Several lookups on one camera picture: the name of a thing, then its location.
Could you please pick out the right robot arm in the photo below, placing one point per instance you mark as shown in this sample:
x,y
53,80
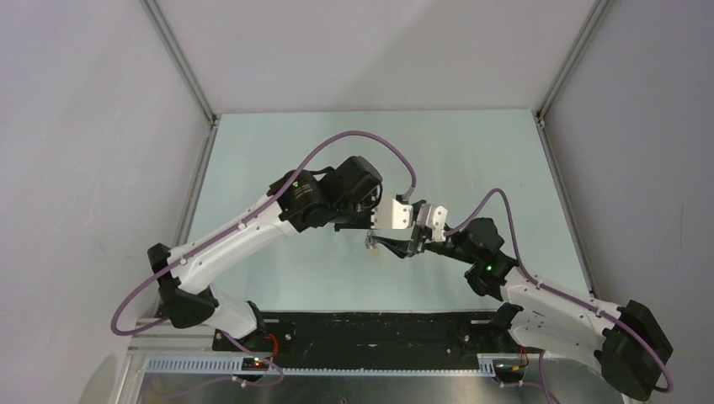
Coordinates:
x,y
623,343

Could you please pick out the large toothed metal keyring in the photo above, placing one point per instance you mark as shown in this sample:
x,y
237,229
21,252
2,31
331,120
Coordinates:
x,y
372,245

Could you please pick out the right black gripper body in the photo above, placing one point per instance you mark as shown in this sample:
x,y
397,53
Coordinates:
x,y
448,247

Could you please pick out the left circuit board with LEDs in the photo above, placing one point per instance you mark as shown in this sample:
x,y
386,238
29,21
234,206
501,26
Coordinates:
x,y
254,364

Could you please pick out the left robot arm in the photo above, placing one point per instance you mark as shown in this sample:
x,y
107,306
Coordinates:
x,y
343,196

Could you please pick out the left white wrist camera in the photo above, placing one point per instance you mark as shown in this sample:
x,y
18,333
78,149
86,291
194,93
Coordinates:
x,y
392,214

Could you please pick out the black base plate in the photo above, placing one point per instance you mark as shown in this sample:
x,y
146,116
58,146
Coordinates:
x,y
383,340

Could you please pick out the left aluminium frame post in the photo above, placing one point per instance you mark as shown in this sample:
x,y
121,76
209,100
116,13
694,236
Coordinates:
x,y
175,52

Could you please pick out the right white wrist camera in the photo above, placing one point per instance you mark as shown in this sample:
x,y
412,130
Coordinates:
x,y
432,217

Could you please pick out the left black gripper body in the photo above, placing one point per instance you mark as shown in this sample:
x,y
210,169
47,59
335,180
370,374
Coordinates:
x,y
356,215

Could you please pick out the right circuit board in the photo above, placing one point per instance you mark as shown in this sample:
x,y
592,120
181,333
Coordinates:
x,y
512,368

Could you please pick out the right aluminium frame post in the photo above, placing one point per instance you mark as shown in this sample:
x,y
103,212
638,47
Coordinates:
x,y
588,30

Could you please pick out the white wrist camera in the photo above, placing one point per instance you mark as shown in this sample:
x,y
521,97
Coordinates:
x,y
432,217
392,214

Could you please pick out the grey cable duct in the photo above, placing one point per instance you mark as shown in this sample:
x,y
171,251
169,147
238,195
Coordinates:
x,y
197,365

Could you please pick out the aluminium frame post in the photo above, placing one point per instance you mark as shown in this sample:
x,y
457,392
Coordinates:
x,y
588,30
175,52

